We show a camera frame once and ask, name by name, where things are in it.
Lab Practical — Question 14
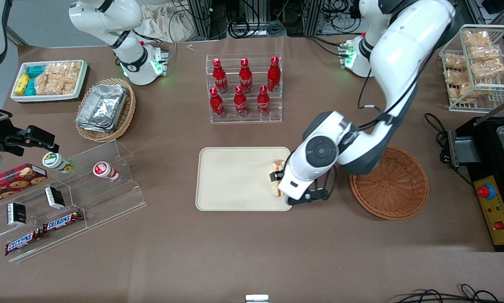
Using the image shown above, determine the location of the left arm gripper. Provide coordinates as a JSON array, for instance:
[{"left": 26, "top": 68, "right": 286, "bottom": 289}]
[{"left": 269, "top": 165, "right": 316, "bottom": 202}]

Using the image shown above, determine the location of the triangle sandwich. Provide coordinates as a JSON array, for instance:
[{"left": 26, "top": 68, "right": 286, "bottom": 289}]
[{"left": 269, "top": 159, "right": 287, "bottom": 198}]

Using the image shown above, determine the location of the white snack tray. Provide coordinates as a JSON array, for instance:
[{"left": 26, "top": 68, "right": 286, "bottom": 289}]
[{"left": 11, "top": 60, "right": 88, "bottom": 103}]

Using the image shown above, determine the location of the cream plastic tray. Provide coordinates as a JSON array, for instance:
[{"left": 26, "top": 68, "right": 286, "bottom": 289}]
[{"left": 195, "top": 147, "right": 293, "bottom": 211}]

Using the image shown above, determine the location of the silver foil tray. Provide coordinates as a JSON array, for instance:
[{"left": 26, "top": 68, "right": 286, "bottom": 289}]
[{"left": 76, "top": 84, "right": 128, "bottom": 133}]

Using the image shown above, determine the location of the light wicker basket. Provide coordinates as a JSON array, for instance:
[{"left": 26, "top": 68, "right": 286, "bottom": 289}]
[{"left": 75, "top": 78, "right": 136, "bottom": 143}]

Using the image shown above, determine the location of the brown wicker basket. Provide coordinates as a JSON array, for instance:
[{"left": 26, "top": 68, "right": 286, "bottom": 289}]
[{"left": 349, "top": 145, "right": 429, "bottom": 221}]

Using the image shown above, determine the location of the green lid yogurt cup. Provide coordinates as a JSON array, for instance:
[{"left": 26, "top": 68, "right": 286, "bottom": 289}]
[{"left": 42, "top": 152, "right": 75, "bottom": 174}]

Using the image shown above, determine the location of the red plaid cookie box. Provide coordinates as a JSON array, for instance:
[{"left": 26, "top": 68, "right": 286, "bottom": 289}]
[{"left": 0, "top": 163, "right": 48, "bottom": 207}]

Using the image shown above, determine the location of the small yellow box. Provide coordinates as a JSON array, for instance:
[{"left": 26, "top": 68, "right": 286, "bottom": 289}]
[{"left": 15, "top": 74, "right": 32, "bottom": 94}]

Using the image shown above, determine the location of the clear acrylic bottle rack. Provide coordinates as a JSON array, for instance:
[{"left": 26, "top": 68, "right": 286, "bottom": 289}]
[{"left": 205, "top": 53, "right": 283, "bottom": 124}]

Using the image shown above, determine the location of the rice cracker bag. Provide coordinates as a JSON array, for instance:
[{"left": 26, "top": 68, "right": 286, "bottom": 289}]
[
  {"left": 469, "top": 44, "right": 502, "bottom": 62},
  {"left": 35, "top": 62, "right": 82, "bottom": 96},
  {"left": 443, "top": 69, "right": 471, "bottom": 85},
  {"left": 449, "top": 82, "right": 488, "bottom": 105},
  {"left": 444, "top": 54, "right": 467, "bottom": 70},
  {"left": 464, "top": 30, "right": 492, "bottom": 47},
  {"left": 473, "top": 58, "right": 504, "bottom": 80}
]

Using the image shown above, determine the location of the small black box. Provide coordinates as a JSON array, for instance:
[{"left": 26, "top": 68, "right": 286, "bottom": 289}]
[
  {"left": 7, "top": 202, "right": 27, "bottom": 227},
  {"left": 45, "top": 186, "right": 66, "bottom": 210}
]

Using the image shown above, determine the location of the red cola bottle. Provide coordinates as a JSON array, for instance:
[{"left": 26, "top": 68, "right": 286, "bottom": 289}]
[
  {"left": 234, "top": 85, "right": 248, "bottom": 117},
  {"left": 212, "top": 58, "right": 229, "bottom": 94},
  {"left": 210, "top": 87, "right": 226, "bottom": 118},
  {"left": 239, "top": 58, "right": 253, "bottom": 94},
  {"left": 257, "top": 85, "right": 271, "bottom": 117},
  {"left": 267, "top": 56, "right": 281, "bottom": 93}
]

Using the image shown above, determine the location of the red lid yogurt cup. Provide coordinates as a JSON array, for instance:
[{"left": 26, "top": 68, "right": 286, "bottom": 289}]
[{"left": 93, "top": 162, "right": 120, "bottom": 182}]

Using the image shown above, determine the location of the Snickers chocolate bar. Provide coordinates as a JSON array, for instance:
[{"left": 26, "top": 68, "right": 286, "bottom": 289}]
[
  {"left": 5, "top": 229, "right": 44, "bottom": 256},
  {"left": 43, "top": 210, "right": 84, "bottom": 233}
]

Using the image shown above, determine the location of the clear acrylic stepped display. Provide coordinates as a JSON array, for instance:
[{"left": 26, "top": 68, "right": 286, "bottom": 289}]
[{"left": 0, "top": 140, "right": 147, "bottom": 263}]

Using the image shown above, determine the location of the beige cloth bag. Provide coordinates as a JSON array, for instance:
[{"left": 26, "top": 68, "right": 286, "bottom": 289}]
[{"left": 140, "top": 3, "right": 193, "bottom": 43}]

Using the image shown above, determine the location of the red emergency stop button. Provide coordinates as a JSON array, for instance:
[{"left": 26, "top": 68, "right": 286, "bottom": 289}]
[{"left": 477, "top": 183, "right": 497, "bottom": 200}]

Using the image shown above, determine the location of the black appliance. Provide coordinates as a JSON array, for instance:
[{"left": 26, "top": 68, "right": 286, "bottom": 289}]
[{"left": 448, "top": 116, "right": 504, "bottom": 177}]

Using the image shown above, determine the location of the yellow control panel box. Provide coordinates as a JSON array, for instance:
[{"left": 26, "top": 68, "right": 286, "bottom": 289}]
[{"left": 471, "top": 175, "right": 504, "bottom": 253}]

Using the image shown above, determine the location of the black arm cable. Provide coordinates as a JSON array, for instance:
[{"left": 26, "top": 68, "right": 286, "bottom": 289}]
[{"left": 357, "top": 55, "right": 430, "bottom": 129}]

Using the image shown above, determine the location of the black floor cable bundle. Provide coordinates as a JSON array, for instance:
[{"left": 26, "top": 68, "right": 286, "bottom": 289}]
[{"left": 393, "top": 284, "right": 504, "bottom": 303}]

